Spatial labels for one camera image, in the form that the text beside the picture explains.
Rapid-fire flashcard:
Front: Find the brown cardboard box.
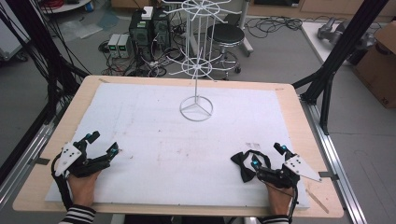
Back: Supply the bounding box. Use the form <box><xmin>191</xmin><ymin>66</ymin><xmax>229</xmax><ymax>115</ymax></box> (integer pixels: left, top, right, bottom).
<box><xmin>352</xmin><ymin>20</ymin><xmax>396</xmax><ymax>109</ymax></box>

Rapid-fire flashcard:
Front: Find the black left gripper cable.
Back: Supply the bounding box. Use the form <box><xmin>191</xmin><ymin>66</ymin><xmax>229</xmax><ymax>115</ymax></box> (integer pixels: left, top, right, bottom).
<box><xmin>50</xmin><ymin>151</ymin><xmax>75</xmax><ymax>212</ymax></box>

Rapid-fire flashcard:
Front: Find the thin wooden stick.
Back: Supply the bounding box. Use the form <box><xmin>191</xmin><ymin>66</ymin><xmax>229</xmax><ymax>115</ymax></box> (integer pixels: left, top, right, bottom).
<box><xmin>304</xmin><ymin>188</ymin><xmax>330</xmax><ymax>215</ymax></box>

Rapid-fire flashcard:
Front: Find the black round stool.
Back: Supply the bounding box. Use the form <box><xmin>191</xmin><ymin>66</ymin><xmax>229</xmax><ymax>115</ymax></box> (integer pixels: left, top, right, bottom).
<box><xmin>206</xmin><ymin>22</ymin><xmax>247</xmax><ymax>81</ymax></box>

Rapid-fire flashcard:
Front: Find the black computer tower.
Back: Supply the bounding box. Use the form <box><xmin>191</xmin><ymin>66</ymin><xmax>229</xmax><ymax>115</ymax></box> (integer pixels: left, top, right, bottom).
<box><xmin>128</xmin><ymin>8</ymin><xmax>154</xmax><ymax>62</ymax></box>
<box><xmin>151</xmin><ymin>8</ymin><xmax>172</xmax><ymax>50</ymax></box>

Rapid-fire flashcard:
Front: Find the grey power supply unit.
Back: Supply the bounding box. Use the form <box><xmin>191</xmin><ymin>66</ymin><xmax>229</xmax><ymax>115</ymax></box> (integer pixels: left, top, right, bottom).
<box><xmin>117</xmin><ymin>34</ymin><xmax>133</xmax><ymax>59</ymax></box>
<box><xmin>106</xmin><ymin>33</ymin><xmax>121</xmax><ymax>59</ymax></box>

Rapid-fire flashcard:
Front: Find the person's left hand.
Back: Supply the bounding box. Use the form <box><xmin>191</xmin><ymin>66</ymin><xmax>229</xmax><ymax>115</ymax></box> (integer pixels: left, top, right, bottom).
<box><xmin>66</xmin><ymin>169</ymin><xmax>103</xmax><ymax>208</ymax></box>

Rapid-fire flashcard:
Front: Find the tangle of black floor cables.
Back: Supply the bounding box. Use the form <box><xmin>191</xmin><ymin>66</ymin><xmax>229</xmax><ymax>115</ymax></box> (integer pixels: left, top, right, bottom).
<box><xmin>246</xmin><ymin>15</ymin><xmax>312</xmax><ymax>40</ymax></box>

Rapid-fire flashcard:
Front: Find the black bow tie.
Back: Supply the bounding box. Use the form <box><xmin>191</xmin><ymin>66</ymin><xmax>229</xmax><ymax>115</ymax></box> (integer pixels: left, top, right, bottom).
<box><xmin>230</xmin><ymin>149</ymin><xmax>272</xmax><ymax>184</ymax></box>

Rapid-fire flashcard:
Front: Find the aluminium rail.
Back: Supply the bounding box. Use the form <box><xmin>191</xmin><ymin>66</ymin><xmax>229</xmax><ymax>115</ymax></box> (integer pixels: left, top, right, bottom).
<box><xmin>0</xmin><ymin>122</ymin><xmax>56</xmax><ymax>210</ymax></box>
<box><xmin>299</xmin><ymin>100</ymin><xmax>369</xmax><ymax>224</ymax></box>

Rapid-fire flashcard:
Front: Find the white power adapter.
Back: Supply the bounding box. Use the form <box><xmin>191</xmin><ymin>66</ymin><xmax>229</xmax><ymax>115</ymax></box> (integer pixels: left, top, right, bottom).
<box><xmin>140</xmin><ymin>6</ymin><xmax>154</xmax><ymax>21</ymax></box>

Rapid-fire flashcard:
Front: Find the white round table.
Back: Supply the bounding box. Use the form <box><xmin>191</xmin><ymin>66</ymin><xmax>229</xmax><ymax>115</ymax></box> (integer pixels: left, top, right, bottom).
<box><xmin>38</xmin><ymin>0</ymin><xmax>94</xmax><ymax>15</ymax></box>

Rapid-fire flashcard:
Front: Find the white wire display rack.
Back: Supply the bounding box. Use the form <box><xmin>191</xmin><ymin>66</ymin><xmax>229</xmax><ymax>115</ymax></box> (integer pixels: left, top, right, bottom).
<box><xmin>162</xmin><ymin>0</ymin><xmax>243</xmax><ymax>123</ymax></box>

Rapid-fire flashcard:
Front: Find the black metal frame stand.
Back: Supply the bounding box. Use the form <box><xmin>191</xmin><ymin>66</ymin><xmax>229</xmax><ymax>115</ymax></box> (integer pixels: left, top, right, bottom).
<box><xmin>291</xmin><ymin>0</ymin><xmax>390</xmax><ymax>136</ymax></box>
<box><xmin>0</xmin><ymin>0</ymin><xmax>92</xmax><ymax>185</ymax></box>

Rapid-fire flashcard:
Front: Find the white table mat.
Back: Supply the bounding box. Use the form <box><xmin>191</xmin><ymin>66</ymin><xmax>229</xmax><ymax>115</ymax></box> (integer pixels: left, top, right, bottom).
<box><xmin>45</xmin><ymin>81</ymin><xmax>311</xmax><ymax>210</ymax></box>

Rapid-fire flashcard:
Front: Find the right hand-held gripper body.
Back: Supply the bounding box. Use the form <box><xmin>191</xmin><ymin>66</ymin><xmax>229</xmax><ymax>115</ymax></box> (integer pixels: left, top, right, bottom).
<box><xmin>257</xmin><ymin>154</ymin><xmax>323</xmax><ymax>189</ymax></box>

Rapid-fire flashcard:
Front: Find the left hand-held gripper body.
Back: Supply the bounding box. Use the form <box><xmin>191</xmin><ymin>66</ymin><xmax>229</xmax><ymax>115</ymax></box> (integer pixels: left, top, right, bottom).
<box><xmin>54</xmin><ymin>139</ymin><xmax>111</xmax><ymax>179</ymax></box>

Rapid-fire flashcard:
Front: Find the person's right hand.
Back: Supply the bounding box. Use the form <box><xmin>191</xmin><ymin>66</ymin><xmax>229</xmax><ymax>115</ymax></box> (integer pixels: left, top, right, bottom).
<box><xmin>264</xmin><ymin>182</ymin><xmax>295</xmax><ymax>217</ymax></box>

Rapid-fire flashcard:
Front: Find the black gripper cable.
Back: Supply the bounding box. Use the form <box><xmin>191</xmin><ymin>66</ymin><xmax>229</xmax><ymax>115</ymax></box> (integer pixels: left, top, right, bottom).
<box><xmin>262</xmin><ymin>180</ymin><xmax>301</xmax><ymax>224</ymax></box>
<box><xmin>50</xmin><ymin>151</ymin><xmax>75</xmax><ymax>212</ymax></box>

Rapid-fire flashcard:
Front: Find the white low platform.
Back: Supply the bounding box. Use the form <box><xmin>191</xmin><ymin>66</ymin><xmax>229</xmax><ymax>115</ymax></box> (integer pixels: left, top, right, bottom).
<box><xmin>300</xmin><ymin>21</ymin><xmax>384</xmax><ymax>66</ymax></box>

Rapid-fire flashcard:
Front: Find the grey machine part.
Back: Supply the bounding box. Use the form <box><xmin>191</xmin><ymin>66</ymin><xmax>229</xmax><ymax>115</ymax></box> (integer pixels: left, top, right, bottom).
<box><xmin>317</xmin><ymin>16</ymin><xmax>377</xmax><ymax>50</ymax></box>

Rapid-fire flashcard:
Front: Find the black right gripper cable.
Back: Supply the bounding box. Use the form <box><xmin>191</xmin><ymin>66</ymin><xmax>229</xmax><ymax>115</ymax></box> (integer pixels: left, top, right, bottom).
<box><xmin>262</xmin><ymin>180</ymin><xmax>301</xmax><ymax>224</ymax></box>

